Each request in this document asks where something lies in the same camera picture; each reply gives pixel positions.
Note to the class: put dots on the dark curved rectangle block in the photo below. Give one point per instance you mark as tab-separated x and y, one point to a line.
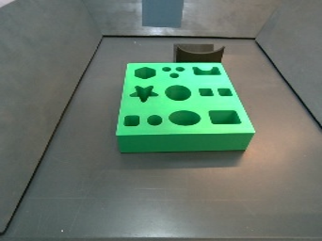
187	52

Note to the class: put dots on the green shape sorter block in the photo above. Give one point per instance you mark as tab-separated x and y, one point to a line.
181	107

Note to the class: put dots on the blue-grey wall panel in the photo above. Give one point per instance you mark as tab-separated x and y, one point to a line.
162	13

